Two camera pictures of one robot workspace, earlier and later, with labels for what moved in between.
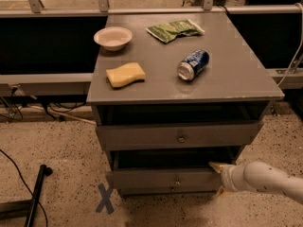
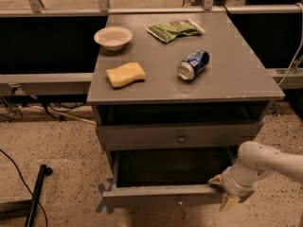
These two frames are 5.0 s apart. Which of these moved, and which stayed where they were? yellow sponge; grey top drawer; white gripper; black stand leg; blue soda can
Moved: white gripper
Stayed: black stand leg; grey top drawer; blue soda can; yellow sponge
